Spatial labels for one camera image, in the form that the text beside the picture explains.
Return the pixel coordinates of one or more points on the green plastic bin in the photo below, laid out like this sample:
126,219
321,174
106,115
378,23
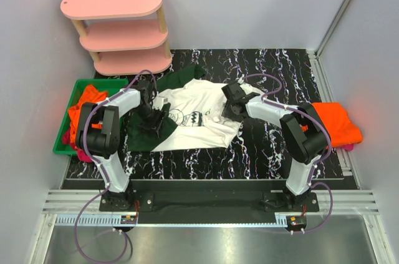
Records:
112,86

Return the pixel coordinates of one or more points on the pink three-tier wooden shelf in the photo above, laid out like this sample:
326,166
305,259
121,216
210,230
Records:
123,37

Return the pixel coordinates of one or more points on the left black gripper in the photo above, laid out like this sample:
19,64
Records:
156,119

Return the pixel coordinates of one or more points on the magenta folded t-shirt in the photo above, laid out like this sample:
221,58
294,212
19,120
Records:
348,147

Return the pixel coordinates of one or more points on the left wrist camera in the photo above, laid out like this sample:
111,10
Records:
160,101

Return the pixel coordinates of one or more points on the aluminium corner frame post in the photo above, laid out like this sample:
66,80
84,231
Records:
338,16

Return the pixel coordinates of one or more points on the magenta t-shirt in bin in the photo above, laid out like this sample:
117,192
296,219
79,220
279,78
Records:
66,140

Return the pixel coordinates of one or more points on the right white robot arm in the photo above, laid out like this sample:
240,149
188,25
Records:
304,133

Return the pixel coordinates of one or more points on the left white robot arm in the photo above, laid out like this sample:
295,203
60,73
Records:
98,132

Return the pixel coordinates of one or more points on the orange t-shirt in bin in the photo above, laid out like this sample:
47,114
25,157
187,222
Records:
90,94

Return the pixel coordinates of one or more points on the orange folded t-shirt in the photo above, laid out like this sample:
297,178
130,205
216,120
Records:
338,124

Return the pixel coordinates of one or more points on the white and green t-shirt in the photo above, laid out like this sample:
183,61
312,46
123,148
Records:
194,119

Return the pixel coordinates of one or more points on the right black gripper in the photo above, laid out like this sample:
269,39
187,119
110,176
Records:
230,110

